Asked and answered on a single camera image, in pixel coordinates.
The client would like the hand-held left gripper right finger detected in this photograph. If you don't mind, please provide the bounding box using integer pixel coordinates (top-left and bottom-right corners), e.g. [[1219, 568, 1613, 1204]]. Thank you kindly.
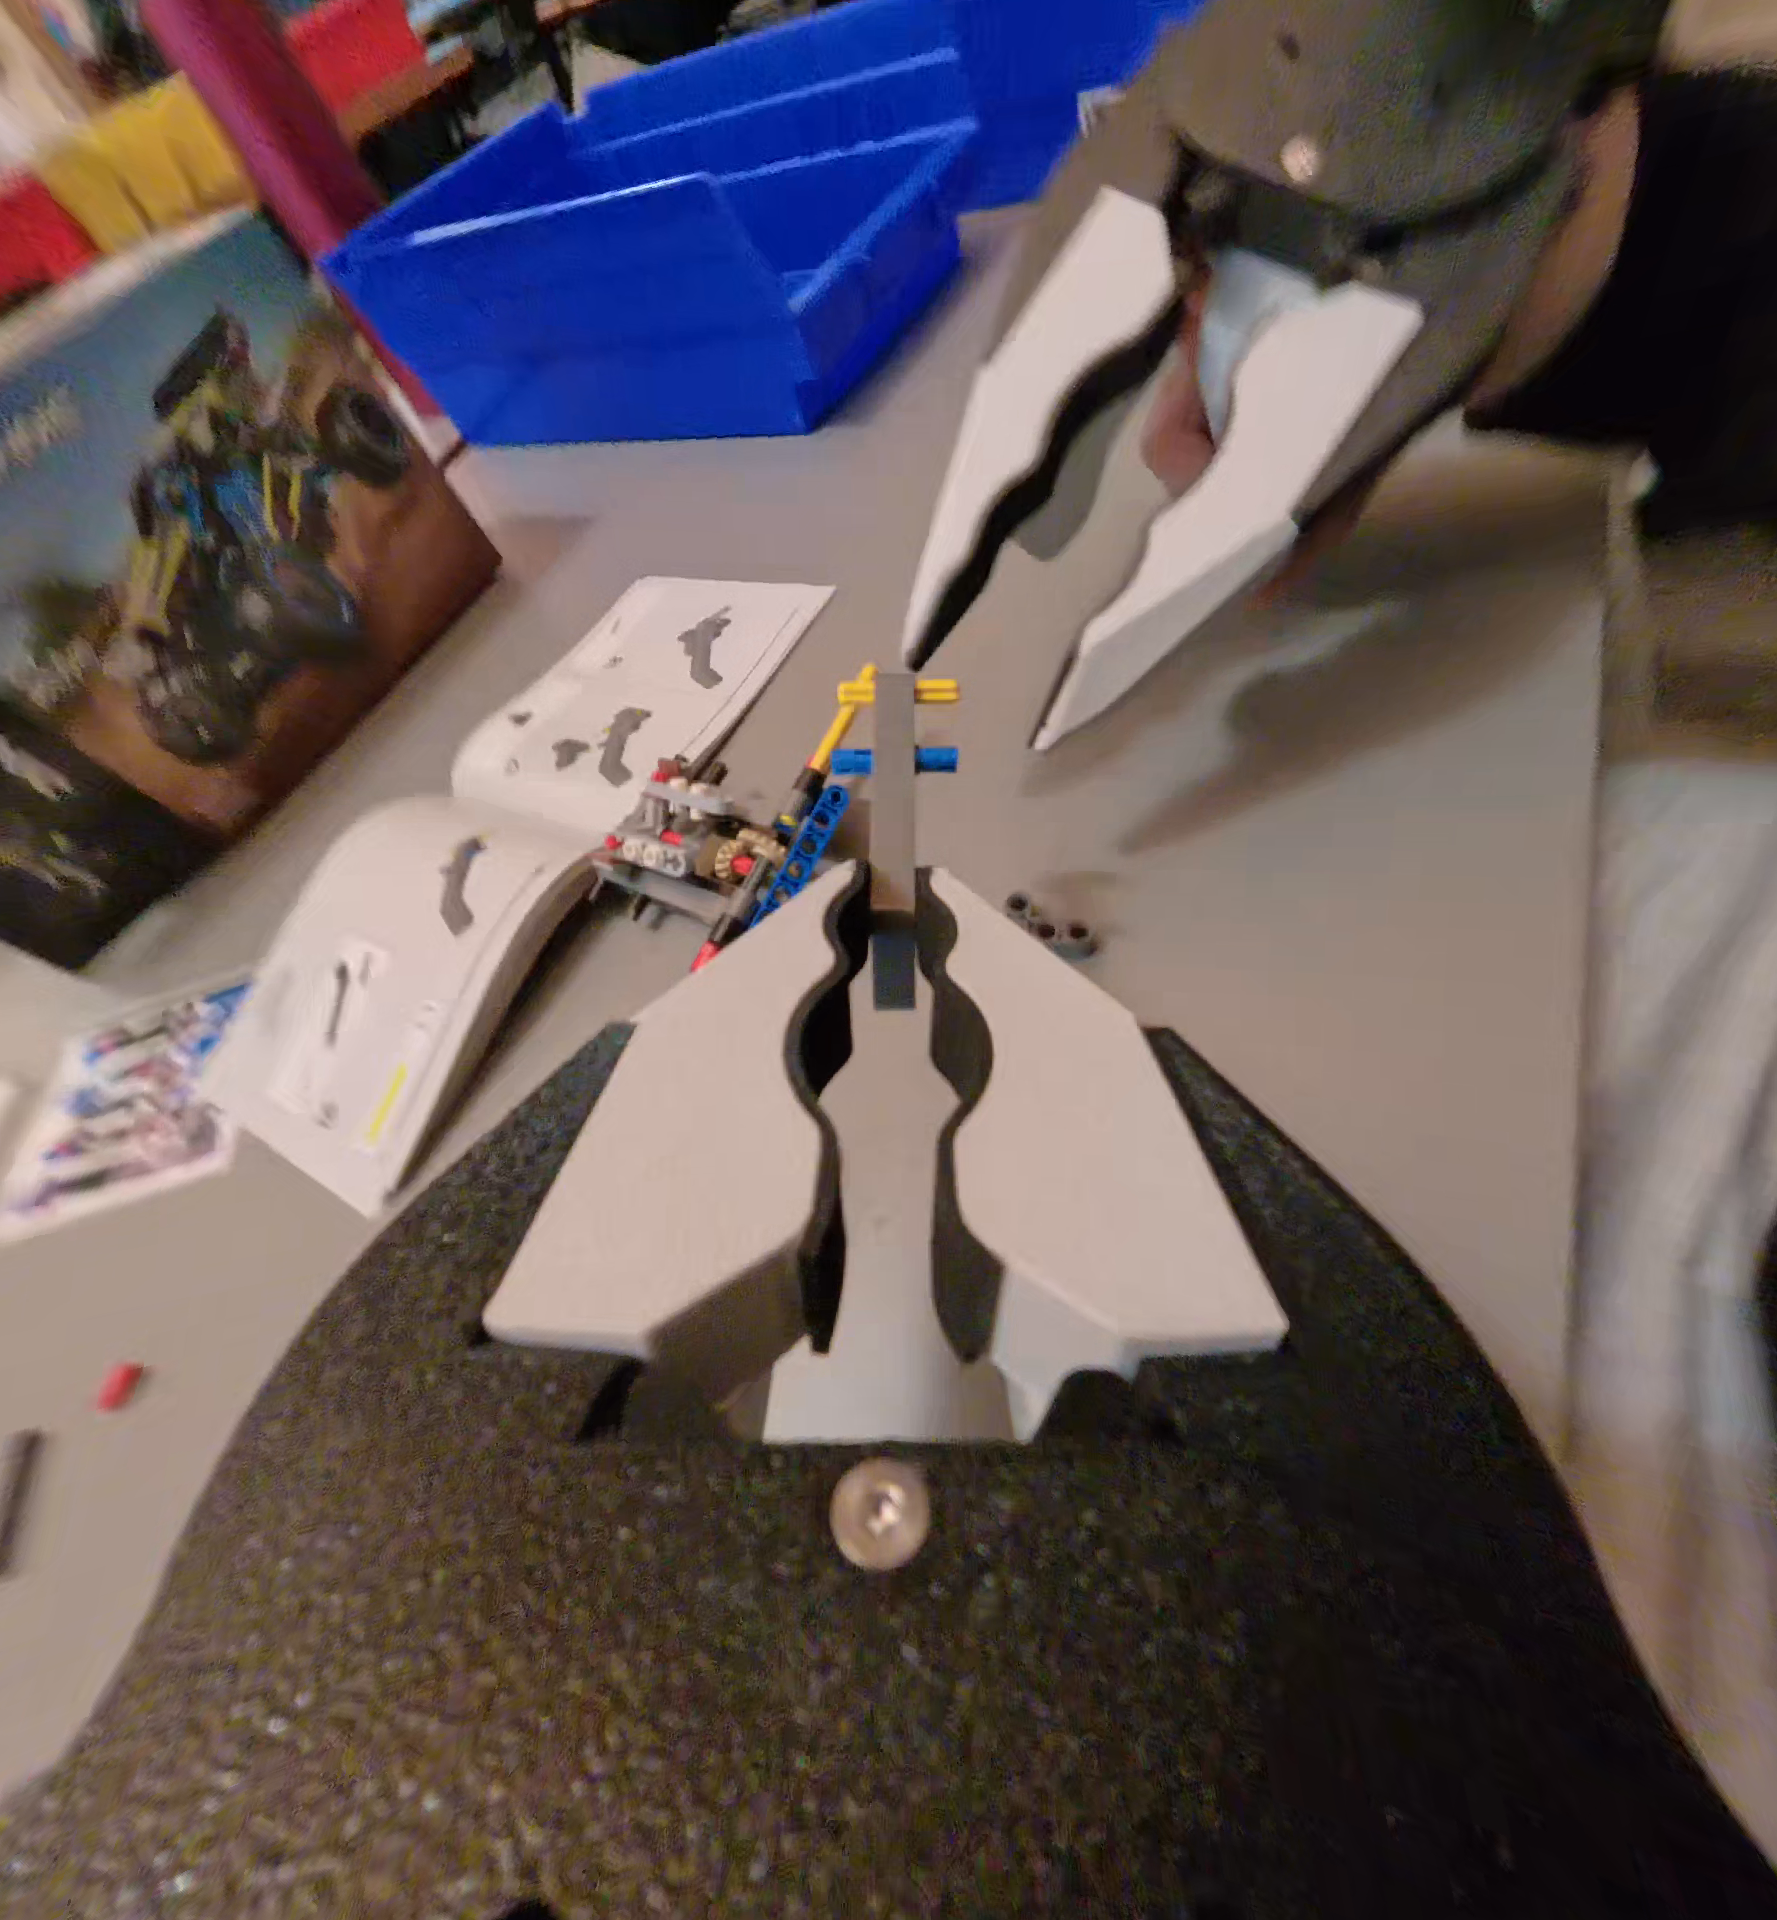
[[925, 868, 1290, 1440]]

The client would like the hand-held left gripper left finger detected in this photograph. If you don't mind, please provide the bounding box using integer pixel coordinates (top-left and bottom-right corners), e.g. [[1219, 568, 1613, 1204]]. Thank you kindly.
[[480, 862, 879, 1362]]

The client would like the dark grey beam with pins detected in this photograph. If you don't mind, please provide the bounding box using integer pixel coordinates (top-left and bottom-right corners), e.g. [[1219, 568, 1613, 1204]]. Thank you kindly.
[[831, 664, 964, 1008]]

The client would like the lego sticker sheet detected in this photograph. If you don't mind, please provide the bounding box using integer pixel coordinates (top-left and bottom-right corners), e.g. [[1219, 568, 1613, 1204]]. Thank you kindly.
[[0, 975, 255, 1247]]

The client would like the maroon post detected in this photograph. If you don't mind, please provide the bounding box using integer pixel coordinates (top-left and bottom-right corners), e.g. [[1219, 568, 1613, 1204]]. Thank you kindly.
[[137, 0, 458, 440]]

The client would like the lego instruction booklet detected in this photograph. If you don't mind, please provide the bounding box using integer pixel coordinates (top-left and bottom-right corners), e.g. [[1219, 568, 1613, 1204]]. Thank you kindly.
[[206, 578, 837, 1218]]

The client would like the lego set cardboard box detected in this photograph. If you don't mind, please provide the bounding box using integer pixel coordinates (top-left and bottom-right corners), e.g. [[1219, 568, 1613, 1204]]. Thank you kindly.
[[0, 203, 504, 968]]

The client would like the partly built lego chassis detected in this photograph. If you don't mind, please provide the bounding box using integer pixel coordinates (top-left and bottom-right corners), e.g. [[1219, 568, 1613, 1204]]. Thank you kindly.
[[587, 664, 879, 976]]

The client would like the person's right hand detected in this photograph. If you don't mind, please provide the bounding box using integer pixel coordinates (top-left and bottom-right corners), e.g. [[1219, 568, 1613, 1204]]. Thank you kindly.
[[1275, 81, 1647, 605]]

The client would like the grey T-shaped lego beam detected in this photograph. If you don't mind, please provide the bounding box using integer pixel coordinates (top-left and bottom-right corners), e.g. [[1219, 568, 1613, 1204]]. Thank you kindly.
[[1004, 886, 1109, 961]]

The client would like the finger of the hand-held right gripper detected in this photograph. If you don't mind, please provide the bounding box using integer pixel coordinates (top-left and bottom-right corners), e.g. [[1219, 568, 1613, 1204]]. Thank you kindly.
[[1028, 283, 1433, 756], [901, 185, 1183, 671]]

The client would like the red storage bin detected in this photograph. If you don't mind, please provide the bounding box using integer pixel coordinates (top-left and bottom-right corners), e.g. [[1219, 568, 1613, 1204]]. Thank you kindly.
[[0, 172, 98, 341]]

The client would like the yellow storage bin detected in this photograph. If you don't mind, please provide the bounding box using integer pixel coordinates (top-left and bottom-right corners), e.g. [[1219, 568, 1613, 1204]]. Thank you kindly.
[[38, 72, 257, 251]]

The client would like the black lego axle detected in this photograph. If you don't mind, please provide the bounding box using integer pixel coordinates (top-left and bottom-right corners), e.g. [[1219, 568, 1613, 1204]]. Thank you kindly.
[[0, 1429, 48, 1580]]

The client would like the blue plastic bin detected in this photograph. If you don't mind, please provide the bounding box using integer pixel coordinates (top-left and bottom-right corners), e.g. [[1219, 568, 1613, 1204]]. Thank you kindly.
[[321, 44, 980, 448], [954, 0, 1207, 212]]

